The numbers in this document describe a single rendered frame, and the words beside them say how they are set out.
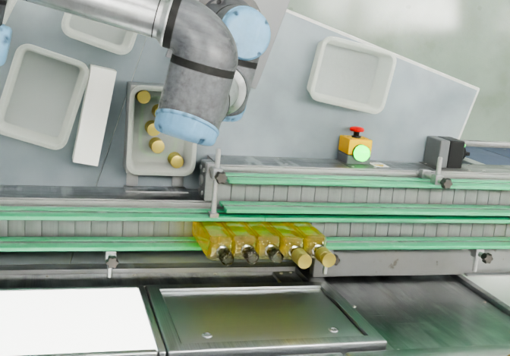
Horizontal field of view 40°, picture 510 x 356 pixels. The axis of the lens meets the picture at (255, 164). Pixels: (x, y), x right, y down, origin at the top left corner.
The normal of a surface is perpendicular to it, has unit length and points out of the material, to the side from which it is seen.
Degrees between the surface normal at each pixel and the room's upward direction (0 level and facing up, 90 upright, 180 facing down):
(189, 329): 90
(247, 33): 4
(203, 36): 18
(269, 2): 3
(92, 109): 0
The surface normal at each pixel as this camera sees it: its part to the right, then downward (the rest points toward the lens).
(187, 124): 0.02, 0.25
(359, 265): 0.28, 0.22
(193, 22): 0.12, -0.09
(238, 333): 0.09, -0.98
